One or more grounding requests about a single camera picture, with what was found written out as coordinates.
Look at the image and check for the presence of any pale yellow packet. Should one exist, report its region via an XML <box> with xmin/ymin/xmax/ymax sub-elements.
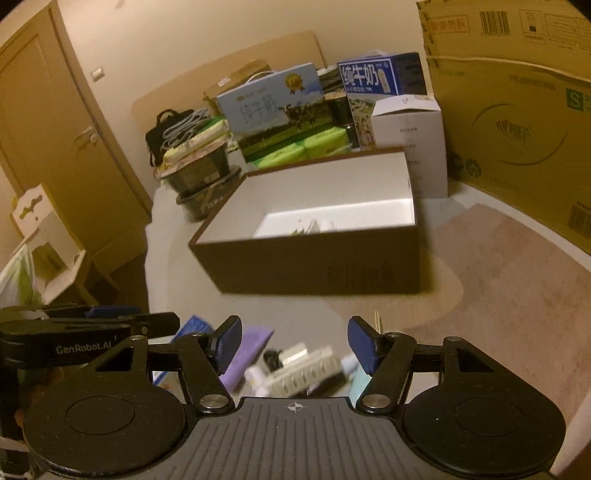
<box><xmin>161</xmin><ymin>117</ymin><xmax>229</xmax><ymax>167</ymax></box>

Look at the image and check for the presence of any green tissue pack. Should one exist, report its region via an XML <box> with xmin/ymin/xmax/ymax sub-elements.
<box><xmin>253</xmin><ymin>143</ymin><xmax>306</xmax><ymax>168</ymax></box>
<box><xmin>302</xmin><ymin>128</ymin><xmax>348</xmax><ymax>160</ymax></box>

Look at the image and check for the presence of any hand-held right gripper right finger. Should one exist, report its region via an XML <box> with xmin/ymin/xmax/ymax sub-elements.
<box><xmin>347</xmin><ymin>316</ymin><xmax>536</xmax><ymax>415</ymax></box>

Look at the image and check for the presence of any white paper box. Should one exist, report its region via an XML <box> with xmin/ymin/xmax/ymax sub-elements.
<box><xmin>370</xmin><ymin>95</ymin><xmax>448</xmax><ymax>199</ymax></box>

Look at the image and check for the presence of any large brown cardboard box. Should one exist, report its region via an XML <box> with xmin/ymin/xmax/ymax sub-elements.
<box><xmin>416</xmin><ymin>0</ymin><xmax>591</xmax><ymax>257</ymax></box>

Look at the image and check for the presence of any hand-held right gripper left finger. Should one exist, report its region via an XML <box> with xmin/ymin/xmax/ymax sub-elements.
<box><xmin>85</xmin><ymin>315</ymin><xmax>243</xmax><ymax>415</ymax></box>

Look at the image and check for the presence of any dark blue milk carton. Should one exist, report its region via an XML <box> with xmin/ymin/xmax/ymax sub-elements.
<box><xmin>337</xmin><ymin>52</ymin><xmax>428</xmax><ymax>149</ymax></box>

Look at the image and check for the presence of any purple packet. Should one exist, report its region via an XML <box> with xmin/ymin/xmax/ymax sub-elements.
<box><xmin>219</xmin><ymin>325</ymin><xmax>274</xmax><ymax>393</ymax></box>

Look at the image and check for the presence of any white small chair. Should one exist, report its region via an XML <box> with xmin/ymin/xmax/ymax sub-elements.
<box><xmin>10</xmin><ymin>184</ymin><xmax>93</xmax><ymax>304</ymax></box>

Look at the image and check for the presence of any patterned bed sheet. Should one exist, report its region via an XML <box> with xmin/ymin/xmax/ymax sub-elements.
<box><xmin>145</xmin><ymin>185</ymin><xmax>591</xmax><ymax>480</ymax></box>

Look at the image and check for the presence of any wooden door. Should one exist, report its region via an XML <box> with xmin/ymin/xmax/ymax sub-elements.
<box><xmin>0</xmin><ymin>0</ymin><xmax>154</xmax><ymax>260</ymax></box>

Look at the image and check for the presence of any white teal tube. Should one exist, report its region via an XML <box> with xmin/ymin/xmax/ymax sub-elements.
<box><xmin>342</xmin><ymin>357</ymin><xmax>371</xmax><ymax>408</ymax></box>

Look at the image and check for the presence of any light blue cow milk carton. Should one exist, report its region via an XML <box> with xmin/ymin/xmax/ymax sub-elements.
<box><xmin>216</xmin><ymin>64</ymin><xmax>334</xmax><ymax>163</ymax></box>

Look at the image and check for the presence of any small brown cardboard box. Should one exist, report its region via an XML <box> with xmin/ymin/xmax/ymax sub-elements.
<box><xmin>203</xmin><ymin>58</ymin><xmax>273</xmax><ymax>112</ymax></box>

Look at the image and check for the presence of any black bag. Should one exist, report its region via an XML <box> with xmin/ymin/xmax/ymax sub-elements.
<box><xmin>145</xmin><ymin>109</ymin><xmax>195</xmax><ymax>167</ymax></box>

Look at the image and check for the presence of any white small bottle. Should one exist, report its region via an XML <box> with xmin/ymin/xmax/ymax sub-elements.
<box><xmin>244</xmin><ymin>364</ymin><xmax>269</xmax><ymax>398</ymax></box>

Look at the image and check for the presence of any black instant noodle bowl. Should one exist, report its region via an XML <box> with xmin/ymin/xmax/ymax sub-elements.
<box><xmin>159</xmin><ymin>141</ymin><xmax>232</xmax><ymax>195</ymax></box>
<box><xmin>175</xmin><ymin>173</ymin><xmax>242</xmax><ymax>220</ymax></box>

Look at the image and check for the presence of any grey striped cloth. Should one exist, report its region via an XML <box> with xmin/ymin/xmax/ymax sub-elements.
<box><xmin>161</xmin><ymin>108</ymin><xmax>211</xmax><ymax>149</ymax></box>

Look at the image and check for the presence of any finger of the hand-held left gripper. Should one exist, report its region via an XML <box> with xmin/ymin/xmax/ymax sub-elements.
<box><xmin>129</xmin><ymin>312</ymin><xmax>182</xmax><ymax>337</ymax></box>
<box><xmin>46</xmin><ymin>305</ymin><xmax>141</xmax><ymax>321</ymax></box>

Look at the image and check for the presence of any white hair claw clip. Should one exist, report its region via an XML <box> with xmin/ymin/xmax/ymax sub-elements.
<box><xmin>265</xmin><ymin>342</ymin><xmax>346</xmax><ymax>398</ymax></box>

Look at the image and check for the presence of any flat cardboard sheet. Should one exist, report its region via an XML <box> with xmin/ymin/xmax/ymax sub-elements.
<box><xmin>130</xmin><ymin>30</ymin><xmax>326</xmax><ymax>117</ymax></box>

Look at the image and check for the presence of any white plastic bag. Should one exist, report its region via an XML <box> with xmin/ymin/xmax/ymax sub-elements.
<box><xmin>0</xmin><ymin>244</ymin><xmax>47</xmax><ymax>308</ymax></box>

